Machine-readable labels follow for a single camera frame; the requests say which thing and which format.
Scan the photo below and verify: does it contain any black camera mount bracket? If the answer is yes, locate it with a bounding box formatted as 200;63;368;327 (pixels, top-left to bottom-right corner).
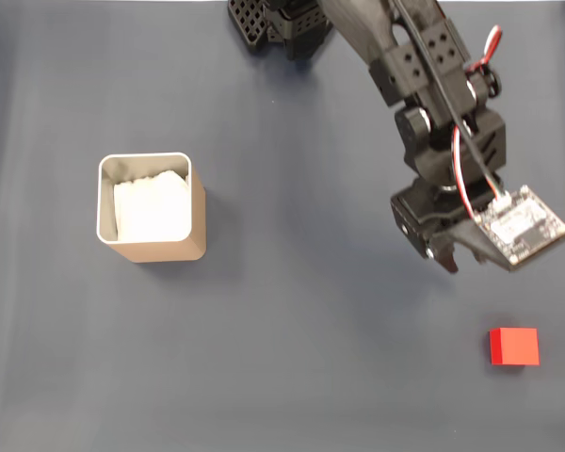
435;217;517;273

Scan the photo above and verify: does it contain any white red black servo cable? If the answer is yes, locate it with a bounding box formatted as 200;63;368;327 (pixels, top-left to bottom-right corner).
465;25;504;74
451;125;479;221

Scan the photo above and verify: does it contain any black camera cable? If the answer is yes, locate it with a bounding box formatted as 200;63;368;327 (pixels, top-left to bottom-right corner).
393;0;513;208

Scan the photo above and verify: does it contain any beige open box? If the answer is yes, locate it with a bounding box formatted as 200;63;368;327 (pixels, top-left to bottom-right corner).
95;152;207;264

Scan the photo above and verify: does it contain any red cube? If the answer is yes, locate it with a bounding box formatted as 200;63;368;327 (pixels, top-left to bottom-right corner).
488;326;541;367

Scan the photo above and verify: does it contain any white crumpled tissue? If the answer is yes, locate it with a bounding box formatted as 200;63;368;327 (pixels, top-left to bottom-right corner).
112;169;191;244

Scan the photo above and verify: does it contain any bare camera circuit board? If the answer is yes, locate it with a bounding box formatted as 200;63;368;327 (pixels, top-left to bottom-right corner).
473;184;565;273

